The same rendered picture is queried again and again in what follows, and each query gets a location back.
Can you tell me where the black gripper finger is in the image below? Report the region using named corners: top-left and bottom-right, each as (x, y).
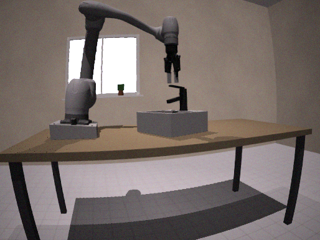
top-left (170, 55), bottom-right (181, 83)
top-left (164, 56), bottom-right (172, 83)

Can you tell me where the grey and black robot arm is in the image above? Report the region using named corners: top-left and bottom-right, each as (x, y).
top-left (60, 1), bottom-right (179, 125)

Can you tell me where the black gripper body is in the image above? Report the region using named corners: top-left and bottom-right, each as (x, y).
top-left (166, 44), bottom-right (177, 60)

